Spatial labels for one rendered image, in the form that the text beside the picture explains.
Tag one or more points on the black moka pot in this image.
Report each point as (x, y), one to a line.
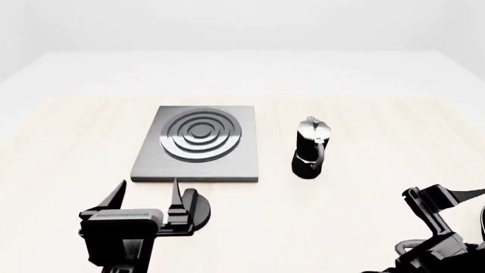
(303, 159)

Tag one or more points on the grey square stove plate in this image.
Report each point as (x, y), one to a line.
(197, 165)

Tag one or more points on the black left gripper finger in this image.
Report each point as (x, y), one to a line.
(177, 209)
(113, 200)

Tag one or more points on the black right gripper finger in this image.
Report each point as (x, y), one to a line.
(483, 224)
(451, 196)

